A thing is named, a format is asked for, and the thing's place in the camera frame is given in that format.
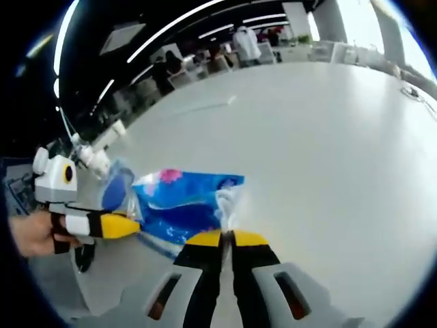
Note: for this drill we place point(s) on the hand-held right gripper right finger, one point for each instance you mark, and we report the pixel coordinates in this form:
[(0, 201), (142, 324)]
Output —
[(252, 273)]

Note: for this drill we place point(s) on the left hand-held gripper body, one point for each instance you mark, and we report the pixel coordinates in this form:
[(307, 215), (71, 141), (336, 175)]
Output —
[(51, 188)]

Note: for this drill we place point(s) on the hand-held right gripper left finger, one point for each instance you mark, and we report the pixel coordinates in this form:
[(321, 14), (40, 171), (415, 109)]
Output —
[(201, 273)]

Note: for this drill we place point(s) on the clear packet with blue disc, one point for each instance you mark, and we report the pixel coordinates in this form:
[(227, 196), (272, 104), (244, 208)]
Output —
[(114, 191)]

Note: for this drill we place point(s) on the blue printed packet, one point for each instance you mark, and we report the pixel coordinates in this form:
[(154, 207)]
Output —
[(184, 205)]

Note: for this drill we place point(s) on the person's left hand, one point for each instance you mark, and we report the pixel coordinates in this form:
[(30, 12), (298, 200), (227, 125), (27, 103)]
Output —
[(32, 234)]

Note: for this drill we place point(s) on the white table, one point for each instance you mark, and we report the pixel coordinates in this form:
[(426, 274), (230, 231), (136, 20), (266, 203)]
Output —
[(307, 153)]

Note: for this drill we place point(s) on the green potted plant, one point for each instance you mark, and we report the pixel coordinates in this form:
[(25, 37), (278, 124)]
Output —
[(304, 39)]

